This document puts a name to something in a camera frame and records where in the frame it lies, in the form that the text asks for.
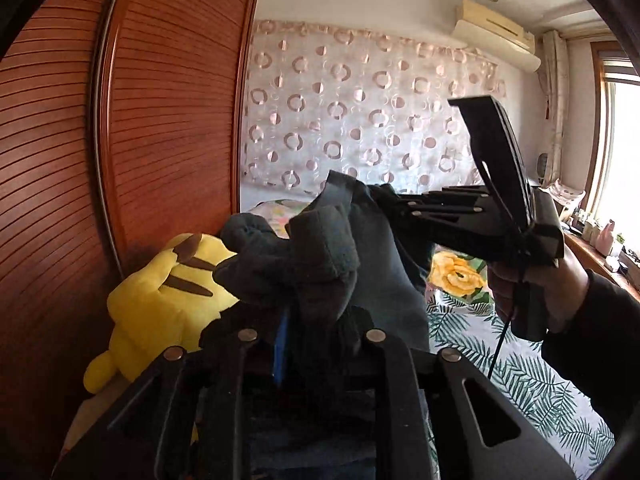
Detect grey-blue shorts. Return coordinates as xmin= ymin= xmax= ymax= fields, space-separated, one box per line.
xmin=214 ymin=171 xmax=434 ymax=351

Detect right forearm dark sleeve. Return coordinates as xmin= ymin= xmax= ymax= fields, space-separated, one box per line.
xmin=541 ymin=271 xmax=639 ymax=436

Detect right hand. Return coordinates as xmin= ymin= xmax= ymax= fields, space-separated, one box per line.
xmin=488 ymin=247 xmax=589 ymax=333

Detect wooden side cabinet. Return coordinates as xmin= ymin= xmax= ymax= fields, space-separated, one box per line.
xmin=564 ymin=232 xmax=640 ymax=301

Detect pink bottle on cabinet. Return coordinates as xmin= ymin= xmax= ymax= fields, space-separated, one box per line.
xmin=594 ymin=219 xmax=615 ymax=258

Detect window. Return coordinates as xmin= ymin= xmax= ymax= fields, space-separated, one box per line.
xmin=586 ymin=41 xmax=639 ymax=245

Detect yellow plush toy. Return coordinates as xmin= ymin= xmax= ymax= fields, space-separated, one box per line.
xmin=84 ymin=233 xmax=238 ymax=394

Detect palm leaf bed sheet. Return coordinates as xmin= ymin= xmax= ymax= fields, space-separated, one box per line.
xmin=426 ymin=289 xmax=614 ymax=479

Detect white air conditioner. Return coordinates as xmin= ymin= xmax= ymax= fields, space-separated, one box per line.
xmin=451 ymin=0 xmax=541 ymax=73

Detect circle patterned curtain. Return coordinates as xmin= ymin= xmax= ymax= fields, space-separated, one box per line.
xmin=241 ymin=20 xmax=506 ymax=196

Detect wooden wardrobe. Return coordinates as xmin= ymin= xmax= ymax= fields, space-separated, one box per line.
xmin=1 ymin=0 xmax=257 ymax=479

